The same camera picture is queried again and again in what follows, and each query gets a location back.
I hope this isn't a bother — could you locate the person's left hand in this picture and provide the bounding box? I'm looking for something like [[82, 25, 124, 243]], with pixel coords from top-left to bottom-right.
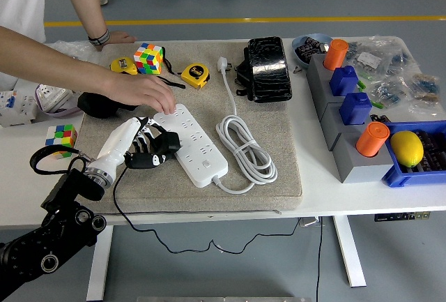
[[93, 30, 137, 52]]

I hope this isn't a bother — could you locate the person's right hand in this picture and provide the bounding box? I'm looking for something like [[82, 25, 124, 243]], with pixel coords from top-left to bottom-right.
[[104, 71, 177, 115]]

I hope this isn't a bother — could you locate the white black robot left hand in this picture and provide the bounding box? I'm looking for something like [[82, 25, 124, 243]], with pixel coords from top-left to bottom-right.
[[94, 116, 177, 174]]

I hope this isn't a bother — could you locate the black plug adapter with cord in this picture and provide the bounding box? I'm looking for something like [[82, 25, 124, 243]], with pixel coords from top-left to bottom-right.
[[111, 130, 302, 255]]

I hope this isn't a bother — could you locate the white power strip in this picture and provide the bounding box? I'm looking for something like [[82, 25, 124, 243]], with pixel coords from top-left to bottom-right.
[[153, 103, 229, 188]]

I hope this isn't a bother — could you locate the black wristband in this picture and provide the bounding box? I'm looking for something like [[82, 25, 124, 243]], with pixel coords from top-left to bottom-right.
[[87, 29, 112, 47]]

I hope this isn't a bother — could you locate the yellow tape measure plain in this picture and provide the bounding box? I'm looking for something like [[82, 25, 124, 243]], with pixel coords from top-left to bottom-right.
[[109, 56, 139, 76]]

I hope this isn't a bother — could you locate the large colourful puzzle cube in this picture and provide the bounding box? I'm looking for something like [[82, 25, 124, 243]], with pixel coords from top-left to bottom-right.
[[133, 42, 164, 75]]

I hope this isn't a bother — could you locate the black cloth pouch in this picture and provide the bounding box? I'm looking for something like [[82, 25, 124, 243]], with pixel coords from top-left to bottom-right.
[[77, 91, 140, 120]]

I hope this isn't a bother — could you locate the clear bag of metal parts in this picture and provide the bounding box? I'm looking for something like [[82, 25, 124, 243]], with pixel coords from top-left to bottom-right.
[[45, 39, 100, 64]]

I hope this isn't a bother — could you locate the small colourful puzzle cube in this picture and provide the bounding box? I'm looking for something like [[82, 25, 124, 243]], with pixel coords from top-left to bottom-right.
[[45, 123, 78, 159]]

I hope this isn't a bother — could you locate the yellow tape measure 5m print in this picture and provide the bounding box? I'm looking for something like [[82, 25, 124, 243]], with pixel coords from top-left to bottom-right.
[[180, 63, 211, 89]]

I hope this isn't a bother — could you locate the purple bowl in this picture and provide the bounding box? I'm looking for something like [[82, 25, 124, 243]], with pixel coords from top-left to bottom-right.
[[34, 84, 84, 119]]

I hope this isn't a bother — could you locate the grey-brown mat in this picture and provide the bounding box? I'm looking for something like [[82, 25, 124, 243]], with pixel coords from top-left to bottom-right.
[[78, 40, 303, 218]]

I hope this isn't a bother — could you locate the white circuit breaker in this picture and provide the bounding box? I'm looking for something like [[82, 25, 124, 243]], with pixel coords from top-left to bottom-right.
[[0, 89, 38, 128]]

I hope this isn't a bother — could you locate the white table leg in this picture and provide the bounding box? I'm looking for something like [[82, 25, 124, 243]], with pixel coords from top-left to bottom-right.
[[332, 216, 367, 288], [86, 225, 114, 302]]

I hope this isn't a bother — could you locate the glossy black case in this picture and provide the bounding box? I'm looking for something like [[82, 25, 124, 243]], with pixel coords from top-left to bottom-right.
[[247, 36, 293, 103]]

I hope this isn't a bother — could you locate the black capacitors heap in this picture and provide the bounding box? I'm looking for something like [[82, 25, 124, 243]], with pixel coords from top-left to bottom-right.
[[406, 130, 446, 174], [295, 36, 330, 64]]

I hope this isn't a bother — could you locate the grey peg holder block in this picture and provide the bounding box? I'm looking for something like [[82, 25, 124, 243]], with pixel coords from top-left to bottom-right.
[[319, 101, 370, 151], [305, 53, 349, 106], [332, 130, 397, 185]]

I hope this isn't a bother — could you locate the light blue bowl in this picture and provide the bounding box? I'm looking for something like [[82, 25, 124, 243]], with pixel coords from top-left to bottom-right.
[[291, 33, 334, 70]]

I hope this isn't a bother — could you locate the orange cylinder peg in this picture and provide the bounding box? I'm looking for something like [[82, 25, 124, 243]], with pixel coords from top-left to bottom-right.
[[355, 122, 390, 159], [323, 38, 350, 71]]

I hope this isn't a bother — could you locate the blue block peg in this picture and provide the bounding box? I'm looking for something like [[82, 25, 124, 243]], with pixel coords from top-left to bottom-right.
[[329, 65, 360, 97], [339, 91, 373, 126]]

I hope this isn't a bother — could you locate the clear bag with white label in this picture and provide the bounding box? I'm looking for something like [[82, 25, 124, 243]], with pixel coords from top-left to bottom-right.
[[348, 38, 412, 76]]

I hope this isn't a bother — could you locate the clear bag of blue resistors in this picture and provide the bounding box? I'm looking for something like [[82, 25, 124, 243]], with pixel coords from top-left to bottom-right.
[[369, 75, 412, 107]]

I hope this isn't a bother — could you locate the blue plastic bin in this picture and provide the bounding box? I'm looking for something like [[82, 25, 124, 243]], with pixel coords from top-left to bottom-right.
[[381, 120, 446, 189]]

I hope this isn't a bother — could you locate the yellow lemon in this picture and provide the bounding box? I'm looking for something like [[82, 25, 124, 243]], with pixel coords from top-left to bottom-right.
[[390, 130, 425, 169]]

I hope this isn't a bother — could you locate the clear bag of striped resistors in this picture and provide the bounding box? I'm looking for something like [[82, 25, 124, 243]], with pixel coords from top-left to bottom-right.
[[407, 71, 442, 114]]

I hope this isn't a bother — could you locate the black table control panel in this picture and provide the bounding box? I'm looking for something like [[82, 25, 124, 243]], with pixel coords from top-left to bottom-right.
[[374, 212, 432, 223]]

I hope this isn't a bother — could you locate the black tape measure strap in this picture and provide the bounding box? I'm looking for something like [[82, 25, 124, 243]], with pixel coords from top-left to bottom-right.
[[162, 46, 179, 76], [153, 75, 187, 89]]

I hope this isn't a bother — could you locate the white wall socket panel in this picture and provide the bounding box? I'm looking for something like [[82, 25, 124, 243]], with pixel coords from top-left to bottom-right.
[[34, 84, 76, 113]]

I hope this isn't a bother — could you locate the white power cord with plug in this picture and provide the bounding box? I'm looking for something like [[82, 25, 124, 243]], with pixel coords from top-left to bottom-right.
[[212, 56, 279, 195]]

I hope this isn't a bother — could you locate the metal bracket under table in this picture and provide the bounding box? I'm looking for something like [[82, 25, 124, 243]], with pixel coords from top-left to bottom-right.
[[298, 216, 325, 228]]

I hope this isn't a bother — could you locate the thin black hanging cable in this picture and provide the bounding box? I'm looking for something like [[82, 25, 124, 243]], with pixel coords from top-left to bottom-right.
[[315, 217, 324, 302]]

